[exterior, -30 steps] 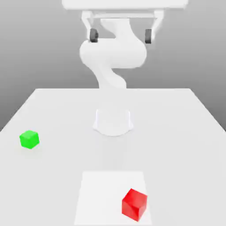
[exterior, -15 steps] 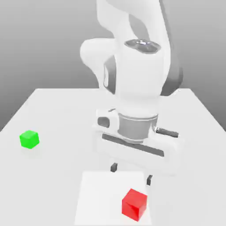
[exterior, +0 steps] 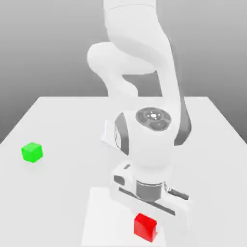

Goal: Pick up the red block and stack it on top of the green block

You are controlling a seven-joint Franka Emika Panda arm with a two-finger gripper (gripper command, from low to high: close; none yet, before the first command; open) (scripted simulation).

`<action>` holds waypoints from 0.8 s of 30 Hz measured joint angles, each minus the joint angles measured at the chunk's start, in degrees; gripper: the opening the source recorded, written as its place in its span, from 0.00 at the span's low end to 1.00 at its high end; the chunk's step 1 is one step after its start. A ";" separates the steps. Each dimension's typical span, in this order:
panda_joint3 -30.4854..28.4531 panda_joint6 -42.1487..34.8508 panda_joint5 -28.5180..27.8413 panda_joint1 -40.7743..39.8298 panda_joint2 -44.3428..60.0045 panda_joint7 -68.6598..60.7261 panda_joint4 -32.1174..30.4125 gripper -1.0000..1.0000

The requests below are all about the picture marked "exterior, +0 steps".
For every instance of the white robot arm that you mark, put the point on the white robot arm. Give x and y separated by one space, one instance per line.
154 146

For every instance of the small green cube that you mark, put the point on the small green cube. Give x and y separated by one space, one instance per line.
31 152

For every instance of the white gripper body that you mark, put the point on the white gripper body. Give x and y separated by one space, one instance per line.
127 200

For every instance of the small red cube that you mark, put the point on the small red cube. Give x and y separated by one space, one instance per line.
143 227

